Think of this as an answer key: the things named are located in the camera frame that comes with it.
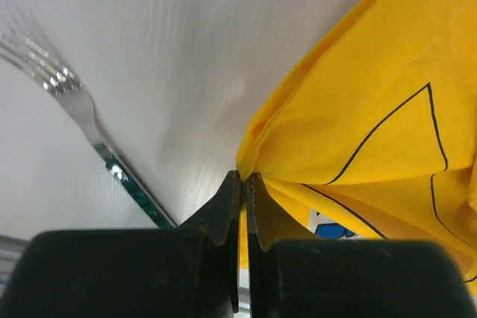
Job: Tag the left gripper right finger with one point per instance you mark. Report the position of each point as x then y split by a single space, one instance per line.
294 273

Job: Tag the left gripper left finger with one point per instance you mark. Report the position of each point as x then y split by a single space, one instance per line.
188 271

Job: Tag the yellow cartoon cloth placemat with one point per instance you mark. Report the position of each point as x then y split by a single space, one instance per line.
375 127

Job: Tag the fork with teal handle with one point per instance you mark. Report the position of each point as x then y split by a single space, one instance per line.
57 79

